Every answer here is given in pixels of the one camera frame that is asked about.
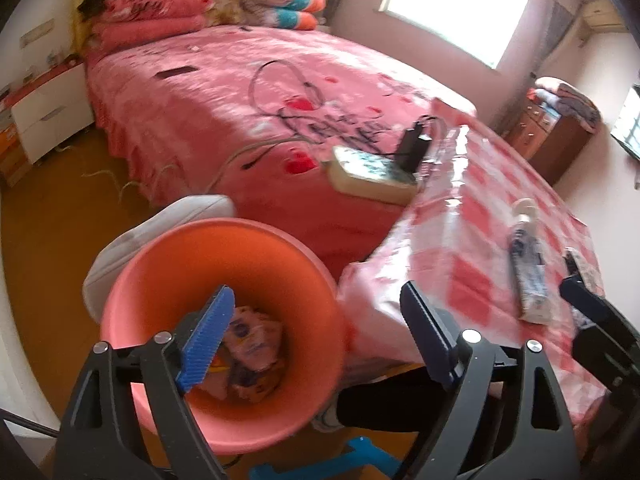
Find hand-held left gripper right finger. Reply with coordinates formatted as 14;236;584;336
392;280;583;480

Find blue plastic frame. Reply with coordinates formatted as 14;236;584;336
250;437;401;480

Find white shoe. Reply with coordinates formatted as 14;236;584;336
310;405;346;433

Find pile of clothes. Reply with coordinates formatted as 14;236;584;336
525;76;603;133

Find bed with pink cover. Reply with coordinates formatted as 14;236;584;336
82;22;478;266

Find white purple snack packet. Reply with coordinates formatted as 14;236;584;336
220;305;286;371

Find black phone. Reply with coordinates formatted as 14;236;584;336
155;65;198;81

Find white plastic stool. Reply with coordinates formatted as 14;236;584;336
82;194;236;321

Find white air conditioner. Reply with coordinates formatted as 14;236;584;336
575;0;631;36

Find pink printed pillow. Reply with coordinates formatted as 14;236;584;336
95;15;208;51
102;0;216;23

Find table with checked cloth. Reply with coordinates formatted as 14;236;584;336
337;97;608;411

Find grey curtain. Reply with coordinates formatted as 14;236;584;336
540;0;583;81

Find pink plastic bucket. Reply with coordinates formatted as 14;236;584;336
99;217;348;453

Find orange cardboard box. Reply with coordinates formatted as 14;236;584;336
0;85;31;186

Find black and white milk carton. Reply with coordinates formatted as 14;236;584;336
565;247;603;331

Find thin black cable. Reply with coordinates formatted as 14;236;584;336
250;60;323;111

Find white nightstand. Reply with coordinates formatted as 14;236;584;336
10;62;96;166

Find person's leg black trousers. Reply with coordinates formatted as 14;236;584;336
335;365;506;433

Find small side window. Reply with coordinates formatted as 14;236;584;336
610;85;640;161

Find bright window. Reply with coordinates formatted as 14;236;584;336
377;0;536;71

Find thick black cable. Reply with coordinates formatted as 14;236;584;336
0;407;61;436

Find brown wooden cabinet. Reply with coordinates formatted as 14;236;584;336
505;77;601;186

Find yellow snack packet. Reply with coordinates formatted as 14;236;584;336
215;360;281;403

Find crushed clear plastic bottle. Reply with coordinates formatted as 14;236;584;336
507;199;553;323

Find black charger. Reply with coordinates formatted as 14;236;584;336
395;115;448;173

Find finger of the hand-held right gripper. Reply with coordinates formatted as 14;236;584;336
559;277;640;343
572;327;640;398

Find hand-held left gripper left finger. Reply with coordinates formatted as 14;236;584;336
52;285;236;480

